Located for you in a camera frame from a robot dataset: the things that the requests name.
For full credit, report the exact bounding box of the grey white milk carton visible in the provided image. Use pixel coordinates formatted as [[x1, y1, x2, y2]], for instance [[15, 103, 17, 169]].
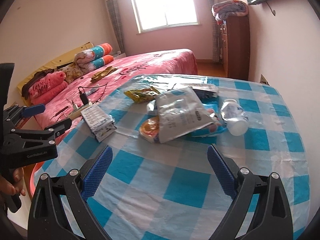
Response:
[[81, 105, 117, 142]]

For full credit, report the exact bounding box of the orange plastic trash bin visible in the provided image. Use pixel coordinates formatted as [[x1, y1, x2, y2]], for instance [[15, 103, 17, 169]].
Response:
[[24, 161, 44, 199]]

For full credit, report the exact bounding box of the left hand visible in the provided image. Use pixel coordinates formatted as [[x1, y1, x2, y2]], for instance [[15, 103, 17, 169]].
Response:
[[0, 167, 25, 196]]

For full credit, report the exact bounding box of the white power strip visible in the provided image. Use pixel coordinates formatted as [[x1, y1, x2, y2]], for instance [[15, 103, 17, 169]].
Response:
[[67, 102, 92, 120]]

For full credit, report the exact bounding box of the pink folded blanket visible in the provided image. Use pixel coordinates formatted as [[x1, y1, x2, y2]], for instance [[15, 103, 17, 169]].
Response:
[[28, 71, 68, 105]]

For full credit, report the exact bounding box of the pink bed with bedspread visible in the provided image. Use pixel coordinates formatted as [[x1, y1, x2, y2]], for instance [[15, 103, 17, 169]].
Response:
[[35, 49, 198, 129]]

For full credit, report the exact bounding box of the white plastic milk bottle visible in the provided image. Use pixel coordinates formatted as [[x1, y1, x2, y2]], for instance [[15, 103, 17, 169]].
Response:
[[220, 99, 249, 137]]

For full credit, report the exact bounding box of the olive cloth on bed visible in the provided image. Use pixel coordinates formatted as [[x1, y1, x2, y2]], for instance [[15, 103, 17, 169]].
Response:
[[91, 66, 118, 83]]

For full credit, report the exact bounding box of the blue checkered plastic tablecloth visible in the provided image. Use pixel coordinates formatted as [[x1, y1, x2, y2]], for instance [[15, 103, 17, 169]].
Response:
[[34, 75, 310, 239]]

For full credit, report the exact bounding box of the yellow headboard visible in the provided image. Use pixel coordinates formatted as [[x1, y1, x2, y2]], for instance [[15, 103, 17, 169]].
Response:
[[17, 42, 94, 106]]

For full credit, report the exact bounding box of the rolled colourful quilt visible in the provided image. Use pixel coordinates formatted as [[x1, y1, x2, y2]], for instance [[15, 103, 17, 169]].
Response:
[[74, 43, 114, 74]]

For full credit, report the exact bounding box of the orange snack packet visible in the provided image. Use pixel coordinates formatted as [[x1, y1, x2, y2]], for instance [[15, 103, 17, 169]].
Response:
[[139, 116, 159, 143]]

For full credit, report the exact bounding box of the blue snack wrapper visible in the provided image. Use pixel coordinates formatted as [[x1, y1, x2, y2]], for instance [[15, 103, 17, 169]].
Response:
[[190, 101, 227, 137]]

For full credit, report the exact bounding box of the grey silver foil bag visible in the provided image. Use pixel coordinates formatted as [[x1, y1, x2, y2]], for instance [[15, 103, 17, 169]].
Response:
[[156, 87, 214, 143]]

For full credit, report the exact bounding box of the yellow green snack wrapper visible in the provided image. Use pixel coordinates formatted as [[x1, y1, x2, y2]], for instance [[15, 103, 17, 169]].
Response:
[[124, 86, 160, 103]]

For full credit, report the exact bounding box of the dark blue foil wrapper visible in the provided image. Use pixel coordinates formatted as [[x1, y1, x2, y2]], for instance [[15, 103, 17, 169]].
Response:
[[185, 83, 219, 99]]

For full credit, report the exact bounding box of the grey checkered curtain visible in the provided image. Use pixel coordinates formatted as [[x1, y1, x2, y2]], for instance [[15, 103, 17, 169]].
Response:
[[105, 0, 125, 53]]

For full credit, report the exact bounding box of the brown wooden cabinet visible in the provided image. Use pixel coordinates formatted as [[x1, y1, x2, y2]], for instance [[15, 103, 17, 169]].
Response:
[[220, 16, 251, 81]]

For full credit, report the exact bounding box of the bright window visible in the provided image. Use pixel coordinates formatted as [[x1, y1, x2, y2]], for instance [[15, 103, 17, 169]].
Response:
[[131, 0, 199, 33]]

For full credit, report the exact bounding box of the folded blanket on cabinet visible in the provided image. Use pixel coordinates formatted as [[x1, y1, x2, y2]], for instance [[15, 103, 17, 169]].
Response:
[[212, 0, 248, 21]]

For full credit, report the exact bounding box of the black charger with cable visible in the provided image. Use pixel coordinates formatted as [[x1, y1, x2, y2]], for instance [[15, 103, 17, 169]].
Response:
[[78, 83, 108, 105]]

